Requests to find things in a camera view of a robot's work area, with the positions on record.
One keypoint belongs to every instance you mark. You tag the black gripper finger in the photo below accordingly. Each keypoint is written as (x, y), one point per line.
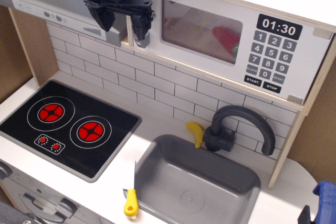
(140, 25)
(103, 16)

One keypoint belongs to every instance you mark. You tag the grey microwave door handle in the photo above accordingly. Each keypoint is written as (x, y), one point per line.
(142, 43)

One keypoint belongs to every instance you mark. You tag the white toy microwave door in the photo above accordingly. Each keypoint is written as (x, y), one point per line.
(276, 55)

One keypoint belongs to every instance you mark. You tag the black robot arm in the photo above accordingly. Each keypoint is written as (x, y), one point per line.
(139, 11)

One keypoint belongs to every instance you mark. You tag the grey toy range hood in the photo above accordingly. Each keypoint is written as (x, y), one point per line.
(72, 14)

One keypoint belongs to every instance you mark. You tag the red toy chili pepper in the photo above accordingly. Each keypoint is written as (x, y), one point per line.
(228, 38)

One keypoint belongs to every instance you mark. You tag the yellow toy banana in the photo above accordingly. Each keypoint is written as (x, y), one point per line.
(198, 133)

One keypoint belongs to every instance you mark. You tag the black toy stove top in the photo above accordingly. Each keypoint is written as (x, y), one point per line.
(70, 129)

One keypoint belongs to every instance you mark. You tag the grey toy sink basin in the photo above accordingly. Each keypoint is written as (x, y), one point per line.
(179, 183)

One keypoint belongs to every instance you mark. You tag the grey toy oven door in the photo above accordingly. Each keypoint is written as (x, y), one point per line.
(47, 205)

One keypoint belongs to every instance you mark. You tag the blue plastic object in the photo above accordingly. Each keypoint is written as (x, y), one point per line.
(326, 210)

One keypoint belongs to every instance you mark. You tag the black clamp piece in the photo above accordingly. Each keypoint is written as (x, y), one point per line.
(305, 217)

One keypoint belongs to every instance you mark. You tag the wooden toy kitchen frame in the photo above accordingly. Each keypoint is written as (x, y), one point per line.
(162, 86)

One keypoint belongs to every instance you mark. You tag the yellow handled toy knife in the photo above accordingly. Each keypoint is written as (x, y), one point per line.
(131, 206)

